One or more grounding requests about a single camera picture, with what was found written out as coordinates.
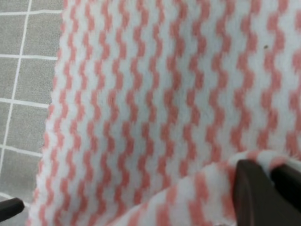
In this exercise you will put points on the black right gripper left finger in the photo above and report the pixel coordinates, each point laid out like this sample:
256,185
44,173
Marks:
256,200

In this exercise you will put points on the grey grid tablecloth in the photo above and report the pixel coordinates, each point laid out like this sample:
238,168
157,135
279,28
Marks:
29,41

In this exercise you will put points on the pink white wavy towel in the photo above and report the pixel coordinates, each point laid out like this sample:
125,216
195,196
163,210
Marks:
155,101

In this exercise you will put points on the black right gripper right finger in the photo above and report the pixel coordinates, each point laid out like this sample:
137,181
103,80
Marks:
287,181

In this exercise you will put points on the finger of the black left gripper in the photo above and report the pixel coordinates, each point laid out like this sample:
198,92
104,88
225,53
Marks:
10,208

